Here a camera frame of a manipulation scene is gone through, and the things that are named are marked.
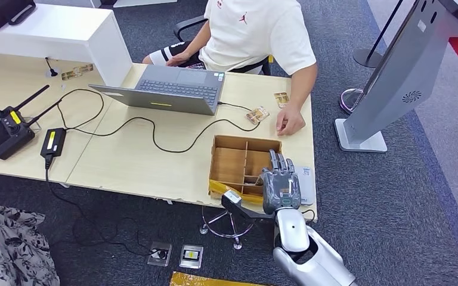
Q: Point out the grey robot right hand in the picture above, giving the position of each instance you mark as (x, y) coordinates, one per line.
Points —
(280, 189)

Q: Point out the person's left hand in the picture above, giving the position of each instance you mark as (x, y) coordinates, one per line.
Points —
(291, 120)

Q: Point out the person's right hand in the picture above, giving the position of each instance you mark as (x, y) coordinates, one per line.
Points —
(179, 59)

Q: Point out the gold patterned ID card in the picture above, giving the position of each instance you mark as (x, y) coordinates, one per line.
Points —
(258, 115)

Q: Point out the wooden divided organizer box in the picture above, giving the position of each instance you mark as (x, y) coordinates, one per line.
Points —
(227, 162)

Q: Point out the person's right forearm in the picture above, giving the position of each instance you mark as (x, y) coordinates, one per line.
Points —
(197, 43)

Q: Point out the person's left forearm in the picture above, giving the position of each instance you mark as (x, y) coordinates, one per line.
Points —
(303, 87)

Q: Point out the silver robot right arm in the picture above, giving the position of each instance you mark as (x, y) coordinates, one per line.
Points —
(292, 233)

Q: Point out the grey white card reader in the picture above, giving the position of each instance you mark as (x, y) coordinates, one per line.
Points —
(309, 185)

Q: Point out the person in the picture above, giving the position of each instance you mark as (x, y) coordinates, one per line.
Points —
(252, 35)

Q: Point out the grey laptop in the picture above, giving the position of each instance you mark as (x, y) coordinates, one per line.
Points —
(175, 86)

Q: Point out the black office chair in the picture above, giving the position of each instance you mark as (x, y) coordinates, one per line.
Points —
(181, 27)

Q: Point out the chrome round stanchion base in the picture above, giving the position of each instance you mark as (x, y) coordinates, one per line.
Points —
(347, 102)

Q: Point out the chrome stool base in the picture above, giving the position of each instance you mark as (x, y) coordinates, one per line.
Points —
(237, 244)

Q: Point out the silver floor socket yellow label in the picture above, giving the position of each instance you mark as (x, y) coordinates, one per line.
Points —
(191, 257)

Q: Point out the gold foil sheet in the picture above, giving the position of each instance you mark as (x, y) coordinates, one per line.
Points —
(205, 280)

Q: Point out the white desk riser shelf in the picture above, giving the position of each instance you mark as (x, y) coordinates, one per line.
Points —
(55, 37)

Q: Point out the grey kiosk stand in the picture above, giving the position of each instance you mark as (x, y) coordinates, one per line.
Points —
(407, 67)

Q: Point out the black stub antenna on base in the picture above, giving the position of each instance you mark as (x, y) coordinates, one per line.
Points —
(52, 72)

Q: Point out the silver floor socket with plug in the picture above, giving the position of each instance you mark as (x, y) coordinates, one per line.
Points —
(160, 253)

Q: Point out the black power adapter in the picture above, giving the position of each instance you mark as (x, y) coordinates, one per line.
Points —
(53, 142)

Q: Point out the clear plastic stand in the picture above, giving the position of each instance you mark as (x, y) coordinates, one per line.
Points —
(35, 124)

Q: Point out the black controller with antennas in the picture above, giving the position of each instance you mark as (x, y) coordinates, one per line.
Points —
(4, 136)

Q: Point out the black white floral cloth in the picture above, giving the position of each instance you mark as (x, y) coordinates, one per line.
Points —
(11, 248)

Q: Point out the black stanchion post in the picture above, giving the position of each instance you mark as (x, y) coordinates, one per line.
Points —
(366, 57)

